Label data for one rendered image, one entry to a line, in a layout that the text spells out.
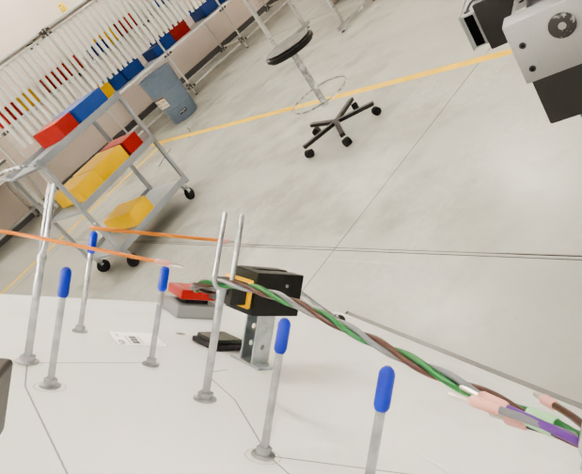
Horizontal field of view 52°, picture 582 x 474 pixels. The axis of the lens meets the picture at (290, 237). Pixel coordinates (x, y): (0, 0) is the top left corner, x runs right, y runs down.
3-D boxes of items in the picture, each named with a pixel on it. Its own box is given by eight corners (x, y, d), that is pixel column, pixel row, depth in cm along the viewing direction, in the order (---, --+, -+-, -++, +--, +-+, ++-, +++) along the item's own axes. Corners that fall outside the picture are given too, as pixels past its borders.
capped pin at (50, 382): (41, 381, 43) (58, 263, 43) (63, 384, 43) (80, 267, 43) (35, 387, 42) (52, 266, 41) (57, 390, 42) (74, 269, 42)
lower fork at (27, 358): (12, 358, 47) (37, 180, 47) (37, 358, 48) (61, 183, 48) (16, 366, 46) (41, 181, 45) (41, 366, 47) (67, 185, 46)
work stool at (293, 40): (304, 168, 390) (243, 80, 361) (318, 127, 435) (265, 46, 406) (380, 133, 365) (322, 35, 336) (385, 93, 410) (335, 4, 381)
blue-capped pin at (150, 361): (162, 367, 51) (177, 267, 51) (147, 368, 50) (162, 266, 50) (154, 361, 53) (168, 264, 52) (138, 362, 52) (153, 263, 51)
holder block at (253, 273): (297, 316, 57) (304, 275, 57) (251, 316, 54) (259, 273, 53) (270, 306, 61) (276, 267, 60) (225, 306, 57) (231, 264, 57)
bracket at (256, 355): (277, 369, 56) (286, 317, 56) (258, 371, 55) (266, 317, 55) (248, 355, 60) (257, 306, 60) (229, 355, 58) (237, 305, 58)
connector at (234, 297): (267, 305, 56) (271, 283, 56) (227, 305, 52) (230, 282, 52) (246, 297, 58) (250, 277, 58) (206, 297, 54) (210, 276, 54)
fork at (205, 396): (209, 394, 46) (237, 213, 46) (222, 402, 45) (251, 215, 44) (187, 396, 45) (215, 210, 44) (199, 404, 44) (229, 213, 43)
